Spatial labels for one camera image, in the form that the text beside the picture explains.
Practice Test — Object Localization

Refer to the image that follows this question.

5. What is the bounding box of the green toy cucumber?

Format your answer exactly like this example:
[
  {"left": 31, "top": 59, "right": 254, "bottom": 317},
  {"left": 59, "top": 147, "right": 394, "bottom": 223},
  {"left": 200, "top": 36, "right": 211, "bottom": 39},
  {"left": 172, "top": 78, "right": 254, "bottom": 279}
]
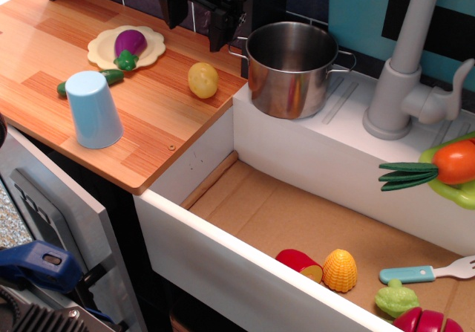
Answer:
[{"left": 56, "top": 69, "right": 125, "bottom": 97}]

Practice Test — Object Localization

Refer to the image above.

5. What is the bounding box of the yellow toy potato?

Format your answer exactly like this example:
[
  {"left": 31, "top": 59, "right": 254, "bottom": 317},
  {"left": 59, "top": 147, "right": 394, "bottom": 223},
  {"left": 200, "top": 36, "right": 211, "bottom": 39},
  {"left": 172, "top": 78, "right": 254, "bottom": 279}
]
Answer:
[{"left": 188, "top": 62, "right": 219, "bottom": 99}]

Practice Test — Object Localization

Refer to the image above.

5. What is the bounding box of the purple toy eggplant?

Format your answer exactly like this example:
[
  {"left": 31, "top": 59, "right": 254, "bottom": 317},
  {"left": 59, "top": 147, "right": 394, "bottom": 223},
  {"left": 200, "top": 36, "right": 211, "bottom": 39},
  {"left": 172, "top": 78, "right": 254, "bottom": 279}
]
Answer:
[{"left": 114, "top": 29, "right": 148, "bottom": 71}]

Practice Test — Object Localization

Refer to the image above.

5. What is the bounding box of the stainless steel pot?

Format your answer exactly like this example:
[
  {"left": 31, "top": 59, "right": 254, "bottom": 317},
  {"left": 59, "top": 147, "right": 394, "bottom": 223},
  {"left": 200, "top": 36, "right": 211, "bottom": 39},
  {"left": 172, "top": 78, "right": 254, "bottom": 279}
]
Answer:
[{"left": 229, "top": 22, "right": 356, "bottom": 120}]

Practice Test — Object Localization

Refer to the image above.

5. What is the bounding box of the blue clamp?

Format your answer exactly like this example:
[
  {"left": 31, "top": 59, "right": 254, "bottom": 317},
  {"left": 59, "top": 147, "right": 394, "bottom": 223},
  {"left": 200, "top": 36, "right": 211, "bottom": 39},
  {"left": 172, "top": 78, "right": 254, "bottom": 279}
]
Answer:
[{"left": 1, "top": 240, "right": 83, "bottom": 293}]

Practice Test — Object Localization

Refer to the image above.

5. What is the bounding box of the orange toy carrot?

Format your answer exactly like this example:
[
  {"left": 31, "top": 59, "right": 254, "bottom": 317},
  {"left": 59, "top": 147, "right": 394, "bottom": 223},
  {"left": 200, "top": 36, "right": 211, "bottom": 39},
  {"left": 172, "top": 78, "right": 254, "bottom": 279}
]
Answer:
[{"left": 379, "top": 138, "right": 474, "bottom": 192}]

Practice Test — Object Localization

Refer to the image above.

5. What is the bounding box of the grey toy faucet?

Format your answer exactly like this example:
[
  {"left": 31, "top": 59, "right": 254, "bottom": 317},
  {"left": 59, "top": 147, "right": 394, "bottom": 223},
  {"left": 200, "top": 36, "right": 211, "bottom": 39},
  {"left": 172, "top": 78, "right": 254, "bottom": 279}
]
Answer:
[{"left": 363, "top": 0, "right": 474, "bottom": 140}]

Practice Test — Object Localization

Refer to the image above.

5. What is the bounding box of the light green toy vegetable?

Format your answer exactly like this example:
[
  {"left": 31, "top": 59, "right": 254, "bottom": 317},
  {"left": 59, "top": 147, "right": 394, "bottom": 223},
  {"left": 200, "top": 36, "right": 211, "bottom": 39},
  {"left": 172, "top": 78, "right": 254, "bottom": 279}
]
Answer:
[{"left": 375, "top": 279, "right": 420, "bottom": 318}]

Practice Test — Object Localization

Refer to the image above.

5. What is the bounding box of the light blue plastic cup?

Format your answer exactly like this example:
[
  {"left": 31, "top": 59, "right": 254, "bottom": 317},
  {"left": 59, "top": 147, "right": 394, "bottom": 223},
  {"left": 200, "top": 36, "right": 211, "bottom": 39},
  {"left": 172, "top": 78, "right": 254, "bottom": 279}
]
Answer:
[{"left": 65, "top": 71, "right": 124, "bottom": 149}]

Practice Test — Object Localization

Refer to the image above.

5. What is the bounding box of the red sliced toy fruit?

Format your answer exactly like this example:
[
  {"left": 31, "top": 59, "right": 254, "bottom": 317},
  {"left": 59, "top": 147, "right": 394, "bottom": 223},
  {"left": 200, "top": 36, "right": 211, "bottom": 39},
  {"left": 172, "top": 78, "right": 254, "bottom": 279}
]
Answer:
[{"left": 393, "top": 307, "right": 464, "bottom": 332}]

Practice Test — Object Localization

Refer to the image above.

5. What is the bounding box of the pale yellow toy plate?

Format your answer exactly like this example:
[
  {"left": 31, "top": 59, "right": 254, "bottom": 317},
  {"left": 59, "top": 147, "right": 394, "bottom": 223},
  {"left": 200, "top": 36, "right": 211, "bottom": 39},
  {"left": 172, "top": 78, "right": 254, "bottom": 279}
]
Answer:
[{"left": 88, "top": 25, "right": 166, "bottom": 70}]

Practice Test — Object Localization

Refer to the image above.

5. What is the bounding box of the grey oven door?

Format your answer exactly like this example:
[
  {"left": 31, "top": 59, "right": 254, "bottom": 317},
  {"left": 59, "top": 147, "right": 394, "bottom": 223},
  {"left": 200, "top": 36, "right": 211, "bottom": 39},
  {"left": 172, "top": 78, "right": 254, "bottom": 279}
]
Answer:
[{"left": 1, "top": 126, "right": 147, "bottom": 331}]

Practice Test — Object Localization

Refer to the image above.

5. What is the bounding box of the white toy sink basin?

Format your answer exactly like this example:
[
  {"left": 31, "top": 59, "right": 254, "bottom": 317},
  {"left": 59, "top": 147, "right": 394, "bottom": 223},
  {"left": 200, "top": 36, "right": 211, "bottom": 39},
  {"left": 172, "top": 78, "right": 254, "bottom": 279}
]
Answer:
[{"left": 135, "top": 77, "right": 474, "bottom": 331}]

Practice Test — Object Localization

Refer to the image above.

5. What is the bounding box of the black finned metal device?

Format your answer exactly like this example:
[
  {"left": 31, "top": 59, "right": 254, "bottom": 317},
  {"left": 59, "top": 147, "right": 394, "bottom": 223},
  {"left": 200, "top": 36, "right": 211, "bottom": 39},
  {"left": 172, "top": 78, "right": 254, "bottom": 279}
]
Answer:
[{"left": 1, "top": 286, "right": 126, "bottom": 331}]

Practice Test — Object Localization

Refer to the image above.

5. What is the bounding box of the red toy fruit half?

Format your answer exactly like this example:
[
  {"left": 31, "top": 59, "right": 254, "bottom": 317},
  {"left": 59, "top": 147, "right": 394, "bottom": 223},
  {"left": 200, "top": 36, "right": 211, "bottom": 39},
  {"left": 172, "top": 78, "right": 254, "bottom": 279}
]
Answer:
[{"left": 275, "top": 249, "right": 324, "bottom": 283}]

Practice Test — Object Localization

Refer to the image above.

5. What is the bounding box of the yellow toy corn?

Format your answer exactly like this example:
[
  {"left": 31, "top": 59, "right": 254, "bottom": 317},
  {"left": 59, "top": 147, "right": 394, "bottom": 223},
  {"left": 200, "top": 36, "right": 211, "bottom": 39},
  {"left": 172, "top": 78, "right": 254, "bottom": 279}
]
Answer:
[{"left": 323, "top": 249, "right": 358, "bottom": 293}]

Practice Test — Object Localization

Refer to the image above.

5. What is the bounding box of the toy fork blue handle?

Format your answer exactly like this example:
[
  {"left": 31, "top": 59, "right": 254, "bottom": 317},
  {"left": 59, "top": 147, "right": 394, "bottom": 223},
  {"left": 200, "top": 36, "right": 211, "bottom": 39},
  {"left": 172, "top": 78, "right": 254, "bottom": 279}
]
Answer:
[{"left": 379, "top": 255, "right": 474, "bottom": 284}]

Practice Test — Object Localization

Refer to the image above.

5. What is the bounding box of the lime green plastic tray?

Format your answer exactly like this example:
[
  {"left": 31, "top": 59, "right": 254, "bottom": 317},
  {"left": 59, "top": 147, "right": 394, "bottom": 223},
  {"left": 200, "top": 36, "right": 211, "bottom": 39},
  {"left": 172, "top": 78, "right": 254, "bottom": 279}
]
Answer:
[{"left": 419, "top": 131, "right": 474, "bottom": 210}]

